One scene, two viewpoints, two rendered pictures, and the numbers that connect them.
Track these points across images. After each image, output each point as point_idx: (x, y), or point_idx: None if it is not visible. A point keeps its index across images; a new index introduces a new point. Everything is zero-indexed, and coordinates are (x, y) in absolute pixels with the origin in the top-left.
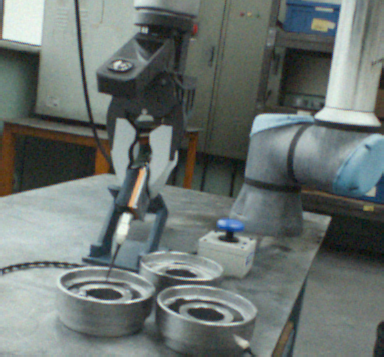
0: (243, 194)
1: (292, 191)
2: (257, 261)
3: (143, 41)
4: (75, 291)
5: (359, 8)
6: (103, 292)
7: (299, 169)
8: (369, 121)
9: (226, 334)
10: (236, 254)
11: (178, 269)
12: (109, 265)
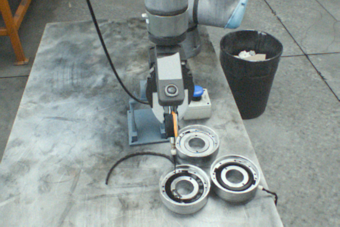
0: None
1: (195, 28)
2: None
3: (165, 55)
4: (171, 193)
5: None
6: (178, 183)
7: (202, 20)
8: None
9: (255, 190)
10: (206, 108)
11: (191, 139)
12: (174, 167)
